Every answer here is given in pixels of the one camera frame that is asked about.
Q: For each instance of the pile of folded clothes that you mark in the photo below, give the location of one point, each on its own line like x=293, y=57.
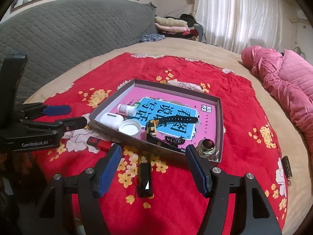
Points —
x=173, y=25

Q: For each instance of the white ribbed bottle cap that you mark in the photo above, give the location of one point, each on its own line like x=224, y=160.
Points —
x=129, y=128

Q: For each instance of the grey cardboard box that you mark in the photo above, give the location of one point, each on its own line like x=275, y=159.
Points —
x=146, y=148

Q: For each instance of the red floral blanket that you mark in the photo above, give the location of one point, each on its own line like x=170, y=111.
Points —
x=232, y=90

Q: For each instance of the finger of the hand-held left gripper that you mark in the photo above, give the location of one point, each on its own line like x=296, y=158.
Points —
x=57, y=110
x=71, y=123

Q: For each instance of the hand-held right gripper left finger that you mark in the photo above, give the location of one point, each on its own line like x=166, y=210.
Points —
x=110, y=171

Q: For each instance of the white earbuds case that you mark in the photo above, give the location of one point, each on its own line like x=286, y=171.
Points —
x=111, y=120

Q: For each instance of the black and yellow wristwatch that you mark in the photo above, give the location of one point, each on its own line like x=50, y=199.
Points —
x=176, y=120

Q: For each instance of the black hair claw clip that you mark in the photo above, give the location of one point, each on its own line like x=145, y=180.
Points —
x=174, y=140

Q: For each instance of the white pill bottle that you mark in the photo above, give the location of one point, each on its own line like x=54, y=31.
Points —
x=126, y=109

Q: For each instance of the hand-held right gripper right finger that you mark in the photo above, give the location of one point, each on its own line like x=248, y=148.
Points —
x=198, y=171

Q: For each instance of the white curtain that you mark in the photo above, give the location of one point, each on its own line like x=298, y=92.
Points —
x=244, y=12

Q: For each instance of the black lighter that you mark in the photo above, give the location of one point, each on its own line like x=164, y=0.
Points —
x=144, y=176

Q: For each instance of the grey quilted cover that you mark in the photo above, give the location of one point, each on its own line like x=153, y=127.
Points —
x=73, y=29

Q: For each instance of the pink quilted blanket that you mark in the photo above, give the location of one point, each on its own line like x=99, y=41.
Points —
x=288, y=83

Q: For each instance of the small glass jar metal rim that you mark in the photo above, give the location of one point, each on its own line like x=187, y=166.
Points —
x=207, y=146

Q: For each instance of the pink and blue book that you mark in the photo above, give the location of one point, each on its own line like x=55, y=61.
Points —
x=146, y=95

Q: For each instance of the blue patterned cloth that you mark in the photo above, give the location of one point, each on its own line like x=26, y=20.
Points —
x=151, y=38

